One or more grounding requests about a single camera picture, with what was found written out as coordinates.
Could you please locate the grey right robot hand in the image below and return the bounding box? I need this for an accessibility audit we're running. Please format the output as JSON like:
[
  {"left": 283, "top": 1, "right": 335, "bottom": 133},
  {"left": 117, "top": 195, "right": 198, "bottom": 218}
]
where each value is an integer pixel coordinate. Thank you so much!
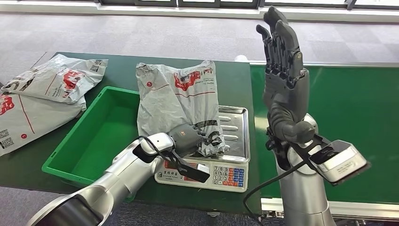
[{"left": 256, "top": 6, "right": 316, "bottom": 145}]

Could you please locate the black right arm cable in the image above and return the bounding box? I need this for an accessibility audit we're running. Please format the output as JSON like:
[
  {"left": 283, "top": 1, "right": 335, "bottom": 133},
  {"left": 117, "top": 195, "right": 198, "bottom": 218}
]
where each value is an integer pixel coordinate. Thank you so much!
[{"left": 243, "top": 161, "right": 308, "bottom": 225}]

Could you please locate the green table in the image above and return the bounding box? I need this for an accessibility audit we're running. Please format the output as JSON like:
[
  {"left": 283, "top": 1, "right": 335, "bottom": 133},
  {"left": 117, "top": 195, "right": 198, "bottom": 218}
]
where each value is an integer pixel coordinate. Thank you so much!
[{"left": 0, "top": 51, "right": 263, "bottom": 216}]

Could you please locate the green conveyor belt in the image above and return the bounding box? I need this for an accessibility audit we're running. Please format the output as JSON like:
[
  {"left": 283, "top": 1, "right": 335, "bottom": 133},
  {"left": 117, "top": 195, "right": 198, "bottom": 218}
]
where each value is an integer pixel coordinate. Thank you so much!
[{"left": 250, "top": 65, "right": 399, "bottom": 205}]

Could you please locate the grey courier package red print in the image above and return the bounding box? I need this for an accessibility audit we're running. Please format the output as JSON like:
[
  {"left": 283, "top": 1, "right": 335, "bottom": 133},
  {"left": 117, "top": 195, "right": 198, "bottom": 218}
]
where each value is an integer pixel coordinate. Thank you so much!
[
  {"left": 0, "top": 92, "right": 87, "bottom": 157},
  {"left": 1, "top": 54, "right": 109, "bottom": 105}
]

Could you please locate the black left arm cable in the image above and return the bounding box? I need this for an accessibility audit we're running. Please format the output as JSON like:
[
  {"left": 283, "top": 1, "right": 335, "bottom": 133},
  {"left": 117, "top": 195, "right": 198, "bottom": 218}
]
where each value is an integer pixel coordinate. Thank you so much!
[{"left": 133, "top": 136, "right": 175, "bottom": 161}]

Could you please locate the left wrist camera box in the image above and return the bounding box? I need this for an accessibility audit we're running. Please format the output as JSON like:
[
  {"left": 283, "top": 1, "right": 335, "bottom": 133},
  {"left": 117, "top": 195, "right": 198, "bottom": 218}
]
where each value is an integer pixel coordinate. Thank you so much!
[{"left": 167, "top": 150, "right": 210, "bottom": 184}]

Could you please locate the silver conveyor frame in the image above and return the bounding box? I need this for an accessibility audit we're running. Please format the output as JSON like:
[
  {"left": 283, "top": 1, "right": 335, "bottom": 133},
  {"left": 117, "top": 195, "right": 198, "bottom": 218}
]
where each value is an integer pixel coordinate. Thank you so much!
[{"left": 249, "top": 61, "right": 399, "bottom": 222}]

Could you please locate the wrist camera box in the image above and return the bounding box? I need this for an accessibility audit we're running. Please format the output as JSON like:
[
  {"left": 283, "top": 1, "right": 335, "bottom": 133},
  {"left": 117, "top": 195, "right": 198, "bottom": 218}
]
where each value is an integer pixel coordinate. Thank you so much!
[
  {"left": 167, "top": 150, "right": 210, "bottom": 184},
  {"left": 308, "top": 139, "right": 372, "bottom": 187}
]

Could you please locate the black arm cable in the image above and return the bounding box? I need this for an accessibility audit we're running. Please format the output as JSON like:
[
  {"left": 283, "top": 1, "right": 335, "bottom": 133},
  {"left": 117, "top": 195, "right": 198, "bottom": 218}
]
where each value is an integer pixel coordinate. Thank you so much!
[
  {"left": 133, "top": 136, "right": 175, "bottom": 161},
  {"left": 243, "top": 161, "right": 308, "bottom": 225}
]

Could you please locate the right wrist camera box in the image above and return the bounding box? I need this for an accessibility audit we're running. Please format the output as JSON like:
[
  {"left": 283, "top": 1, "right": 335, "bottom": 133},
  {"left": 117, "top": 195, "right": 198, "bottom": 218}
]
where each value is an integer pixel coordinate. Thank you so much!
[{"left": 308, "top": 139, "right": 372, "bottom": 187}]

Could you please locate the green plastic bin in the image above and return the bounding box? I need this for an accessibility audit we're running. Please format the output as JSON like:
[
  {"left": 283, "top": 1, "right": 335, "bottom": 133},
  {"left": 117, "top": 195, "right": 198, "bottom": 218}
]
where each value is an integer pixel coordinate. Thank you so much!
[{"left": 41, "top": 86, "right": 141, "bottom": 188}]

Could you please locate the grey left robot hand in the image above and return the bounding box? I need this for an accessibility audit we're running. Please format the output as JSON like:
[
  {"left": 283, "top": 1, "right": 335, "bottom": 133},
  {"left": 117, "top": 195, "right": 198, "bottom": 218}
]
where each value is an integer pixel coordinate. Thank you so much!
[{"left": 168, "top": 123, "right": 207, "bottom": 158}]

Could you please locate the electronic scale with steel tray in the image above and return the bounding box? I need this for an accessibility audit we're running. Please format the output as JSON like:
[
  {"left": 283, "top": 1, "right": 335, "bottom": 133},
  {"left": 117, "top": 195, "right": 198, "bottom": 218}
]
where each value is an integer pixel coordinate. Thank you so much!
[{"left": 155, "top": 105, "right": 251, "bottom": 193}]

